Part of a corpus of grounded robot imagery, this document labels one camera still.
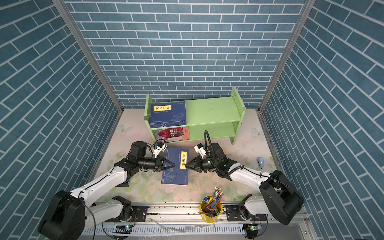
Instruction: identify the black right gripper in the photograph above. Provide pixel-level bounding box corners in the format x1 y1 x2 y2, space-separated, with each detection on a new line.
185 155 220 173

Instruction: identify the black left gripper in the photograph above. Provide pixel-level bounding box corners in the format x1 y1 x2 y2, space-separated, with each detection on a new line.
137 156 175 172

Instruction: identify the blue book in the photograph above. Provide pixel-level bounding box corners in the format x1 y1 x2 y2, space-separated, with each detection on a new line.
150 102 187 128
161 147 190 186

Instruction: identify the red pink Hamlet book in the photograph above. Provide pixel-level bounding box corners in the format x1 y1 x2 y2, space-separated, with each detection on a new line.
156 127 191 143

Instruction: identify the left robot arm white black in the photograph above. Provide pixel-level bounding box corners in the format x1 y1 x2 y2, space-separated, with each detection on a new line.
38 141 175 240

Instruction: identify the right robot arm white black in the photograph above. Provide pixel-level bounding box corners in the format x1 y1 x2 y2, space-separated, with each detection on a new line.
186 143 304 225

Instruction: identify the yellow pen cup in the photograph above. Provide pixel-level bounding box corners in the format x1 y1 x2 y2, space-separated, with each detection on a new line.
199 196 223 224

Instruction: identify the green wooden shelf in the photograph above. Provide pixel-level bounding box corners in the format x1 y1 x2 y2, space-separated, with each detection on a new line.
143 86 247 145

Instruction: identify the light blue small mouse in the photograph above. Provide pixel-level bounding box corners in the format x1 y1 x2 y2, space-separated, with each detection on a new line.
257 157 265 169

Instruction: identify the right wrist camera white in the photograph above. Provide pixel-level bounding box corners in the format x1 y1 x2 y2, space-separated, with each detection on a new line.
194 144 207 159

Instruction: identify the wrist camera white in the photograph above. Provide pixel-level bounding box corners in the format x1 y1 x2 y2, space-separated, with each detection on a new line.
153 140 167 158
194 144 207 159

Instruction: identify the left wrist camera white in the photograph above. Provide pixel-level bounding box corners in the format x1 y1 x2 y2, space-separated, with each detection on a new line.
153 140 167 158

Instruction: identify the black corrugated cable right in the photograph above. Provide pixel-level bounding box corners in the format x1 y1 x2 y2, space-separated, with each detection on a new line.
203 129 244 180

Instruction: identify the aluminium corner post left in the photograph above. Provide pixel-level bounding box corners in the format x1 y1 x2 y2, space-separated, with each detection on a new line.
52 0 124 114

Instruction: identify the aluminium corner post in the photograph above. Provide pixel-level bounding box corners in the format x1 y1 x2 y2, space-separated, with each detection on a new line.
52 0 124 114
259 0 316 113

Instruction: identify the aluminium corner post right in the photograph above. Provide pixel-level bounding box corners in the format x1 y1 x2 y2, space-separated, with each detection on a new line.
259 0 316 113

